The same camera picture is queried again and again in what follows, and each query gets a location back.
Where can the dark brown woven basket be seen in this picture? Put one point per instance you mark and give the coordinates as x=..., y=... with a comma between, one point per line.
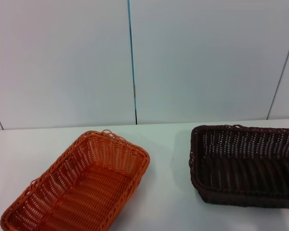
x=243, y=173

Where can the orange woven plastic basket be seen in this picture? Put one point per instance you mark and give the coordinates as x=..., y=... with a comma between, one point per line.
x=86, y=192

